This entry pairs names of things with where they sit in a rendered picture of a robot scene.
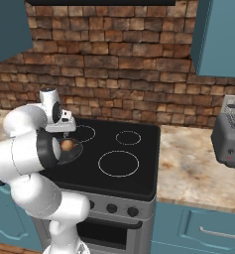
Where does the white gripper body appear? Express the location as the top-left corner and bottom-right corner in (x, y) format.
(45, 117), (78, 134)

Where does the brown onion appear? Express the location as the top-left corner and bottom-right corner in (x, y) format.
(60, 139), (75, 153)

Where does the dark frying pan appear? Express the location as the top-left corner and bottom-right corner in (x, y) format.
(55, 137), (84, 167)

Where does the black and silver stove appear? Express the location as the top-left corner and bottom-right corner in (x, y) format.
(32, 117), (163, 254)

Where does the teal base cupboard door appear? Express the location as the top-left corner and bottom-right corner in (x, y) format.
(0, 181), (45, 253)

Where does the oven door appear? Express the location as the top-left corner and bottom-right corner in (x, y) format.
(73, 216), (151, 254)

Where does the black range hood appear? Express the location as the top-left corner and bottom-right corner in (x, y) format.
(24, 0), (176, 7)

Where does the grey toaster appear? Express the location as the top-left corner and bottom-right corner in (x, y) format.
(210, 111), (235, 170)

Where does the teal drawer front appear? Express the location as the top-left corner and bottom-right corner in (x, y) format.
(150, 200), (235, 254)

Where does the teal wall cupboard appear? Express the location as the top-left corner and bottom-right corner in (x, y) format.
(190, 0), (235, 79)
(0, 0), (35, 66)

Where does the black oven door handle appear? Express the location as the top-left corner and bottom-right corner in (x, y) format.
(83, 217), (144, 230)

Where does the white wall socket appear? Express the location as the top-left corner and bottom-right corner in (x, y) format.
(220, 94), (235, 115)

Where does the silver drawer handle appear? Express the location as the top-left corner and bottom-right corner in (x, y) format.
(198, 226), (235, 241)

